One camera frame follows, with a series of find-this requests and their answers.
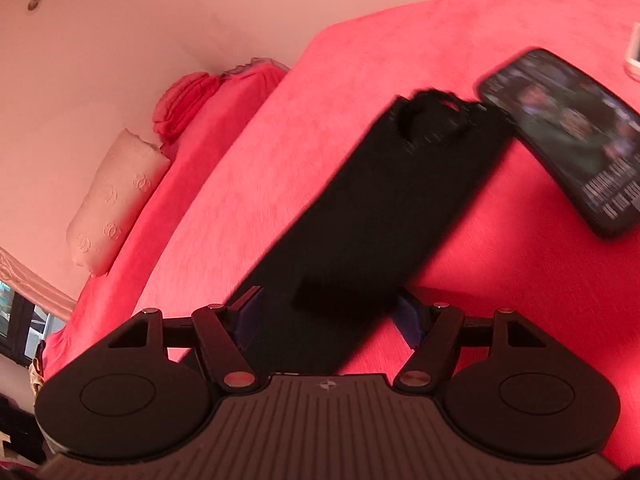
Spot yellowish crumpled cloth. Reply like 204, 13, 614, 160
28, 344, 49, 397

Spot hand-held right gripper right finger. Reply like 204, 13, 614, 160
392, 290, 552, 392

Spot bed with red sheet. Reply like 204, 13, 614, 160
42, 60, 292, 382

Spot red ruffled pillow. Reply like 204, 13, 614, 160
152, 57, 292, 147

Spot black smartphone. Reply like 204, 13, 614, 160
477, 48, 640, 240

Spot cream embossed pillow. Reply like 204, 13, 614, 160
66, 128, 172, 277

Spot black knit pants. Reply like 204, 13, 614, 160
180, 87, 517, 379

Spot small white object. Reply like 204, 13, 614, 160
624, 24, 640, 82

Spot pale pink curtain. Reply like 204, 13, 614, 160
0, 247, 79, 319

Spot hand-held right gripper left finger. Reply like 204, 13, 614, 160
105, 285, 265, 394

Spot dark framed window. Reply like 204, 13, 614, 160
0, 280, 67, 362

